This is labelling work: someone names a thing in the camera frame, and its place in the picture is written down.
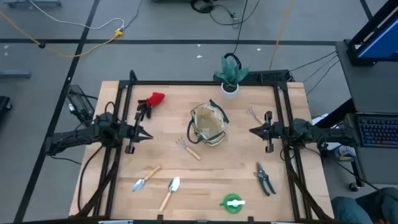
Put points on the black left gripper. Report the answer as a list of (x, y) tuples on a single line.
[(131, 133)]

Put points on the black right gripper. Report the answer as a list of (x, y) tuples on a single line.
[(273, 132)]

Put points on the red black gardening glove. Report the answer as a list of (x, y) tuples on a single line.
[(155, 99)]

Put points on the beige green gardening bag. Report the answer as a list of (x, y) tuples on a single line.
[(206, 123)]

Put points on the green garden twine spool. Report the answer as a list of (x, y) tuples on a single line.
[(230, 199)]

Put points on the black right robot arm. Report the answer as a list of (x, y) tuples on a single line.
[(311, 132)]

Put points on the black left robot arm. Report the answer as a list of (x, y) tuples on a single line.
[(77, 135)]

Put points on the green plant in white pot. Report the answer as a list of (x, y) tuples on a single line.
[(230, 93)]

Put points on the white paper sheet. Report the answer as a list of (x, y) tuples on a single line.
[(319, 119)]

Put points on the black mesh electronics box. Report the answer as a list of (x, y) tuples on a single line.
[(77, 102)]

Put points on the white blue yellow container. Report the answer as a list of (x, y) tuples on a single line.
[(345, 152)]

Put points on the person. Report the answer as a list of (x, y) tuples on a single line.
[(348, 208)]

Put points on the black laptop keyboard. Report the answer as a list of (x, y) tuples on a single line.
[(379, 130)]

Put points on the grey desk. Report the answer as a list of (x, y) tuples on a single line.
[(373, 87)]

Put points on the small black floor knob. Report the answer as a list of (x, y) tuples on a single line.
[(41, 45)]

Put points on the grey metal floor foot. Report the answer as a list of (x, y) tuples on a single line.
[(31, 3), (15, 74)]

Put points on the black floor object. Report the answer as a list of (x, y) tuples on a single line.
[(4, 105)]

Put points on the black monitor blue screen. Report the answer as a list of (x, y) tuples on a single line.
[(382, 43)]

